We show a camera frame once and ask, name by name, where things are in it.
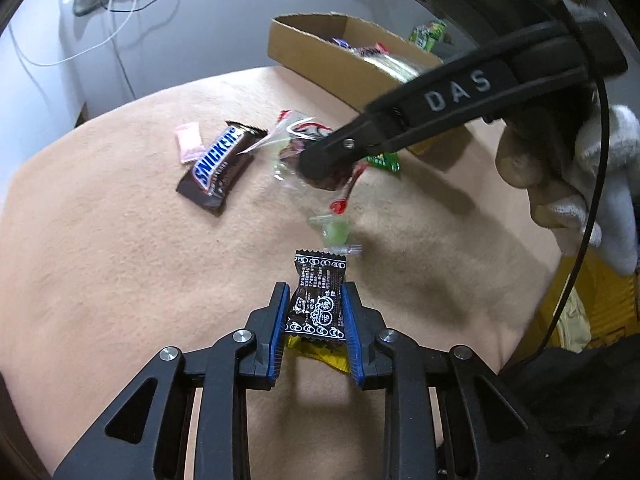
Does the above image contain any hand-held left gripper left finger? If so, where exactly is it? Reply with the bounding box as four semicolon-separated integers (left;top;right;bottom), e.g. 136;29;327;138
52;282;292;480

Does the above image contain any green carton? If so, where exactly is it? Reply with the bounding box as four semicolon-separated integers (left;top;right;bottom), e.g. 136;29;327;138
409;19;448;52

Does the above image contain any red and white packet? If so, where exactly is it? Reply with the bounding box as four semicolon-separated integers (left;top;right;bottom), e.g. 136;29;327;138
350;42;391;59

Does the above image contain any green candy packet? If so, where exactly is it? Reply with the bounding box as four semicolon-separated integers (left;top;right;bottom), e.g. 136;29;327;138
362;150;402;174

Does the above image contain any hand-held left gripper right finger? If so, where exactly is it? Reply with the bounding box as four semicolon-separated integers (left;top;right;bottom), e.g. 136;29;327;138
342;282;571;480

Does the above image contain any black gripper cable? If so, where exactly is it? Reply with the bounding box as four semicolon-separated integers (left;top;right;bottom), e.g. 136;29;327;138
500;0;611;376

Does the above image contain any person's right hand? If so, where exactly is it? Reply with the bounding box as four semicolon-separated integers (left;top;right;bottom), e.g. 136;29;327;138
495;80;640;278

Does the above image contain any brown chocolate bar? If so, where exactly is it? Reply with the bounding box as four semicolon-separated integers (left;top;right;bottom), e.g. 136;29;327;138
176;120;268;217

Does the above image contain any clear yellowish wafer pack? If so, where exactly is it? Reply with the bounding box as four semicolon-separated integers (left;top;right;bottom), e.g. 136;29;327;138
365;52;443;84

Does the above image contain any pink candy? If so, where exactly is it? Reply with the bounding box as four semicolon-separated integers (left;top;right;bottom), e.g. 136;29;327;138
174;122;203;165

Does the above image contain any long white cable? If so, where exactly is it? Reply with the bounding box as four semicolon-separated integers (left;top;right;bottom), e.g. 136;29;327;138
10;0;139;67

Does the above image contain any person's dark clothing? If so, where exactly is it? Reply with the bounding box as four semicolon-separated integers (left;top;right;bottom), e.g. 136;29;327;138
500;330;640;480

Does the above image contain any cardboard box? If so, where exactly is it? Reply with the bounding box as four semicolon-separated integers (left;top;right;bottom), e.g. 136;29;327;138
267;12;471;157

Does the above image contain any black candy packet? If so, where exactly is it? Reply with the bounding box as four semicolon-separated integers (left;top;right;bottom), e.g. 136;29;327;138
285;249;348;343

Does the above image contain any beige tablecloth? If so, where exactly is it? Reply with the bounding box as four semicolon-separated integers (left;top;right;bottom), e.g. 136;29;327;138
0;67;566;480

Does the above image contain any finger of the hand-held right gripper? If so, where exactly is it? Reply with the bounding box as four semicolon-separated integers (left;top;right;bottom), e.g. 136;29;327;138
297;95;486;192

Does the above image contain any clear packet with red print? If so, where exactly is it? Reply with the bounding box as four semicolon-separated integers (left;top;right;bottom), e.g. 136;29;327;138
245;109;366;216

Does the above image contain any yellow candy packet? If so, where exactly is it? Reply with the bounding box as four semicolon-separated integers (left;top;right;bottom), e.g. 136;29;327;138
284;335;351;375

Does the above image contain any green jelly candy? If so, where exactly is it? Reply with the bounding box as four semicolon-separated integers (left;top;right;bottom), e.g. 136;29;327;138
307;212;363;256

